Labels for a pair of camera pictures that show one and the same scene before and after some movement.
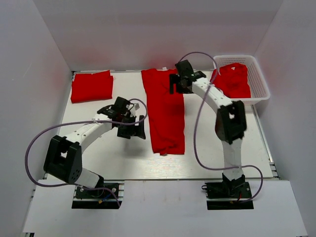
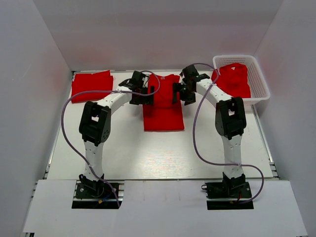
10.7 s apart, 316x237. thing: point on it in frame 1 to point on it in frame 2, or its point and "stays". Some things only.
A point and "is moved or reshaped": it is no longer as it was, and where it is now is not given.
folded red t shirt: x=89 y=87 stays
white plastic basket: x=258 y=89 stays
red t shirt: x=166 y=112 is moved or reshaped
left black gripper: x=138 y=130 to x=146 y=99
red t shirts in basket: x=233 y=80 stays
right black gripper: x=174 y=79 to x=177 y=87
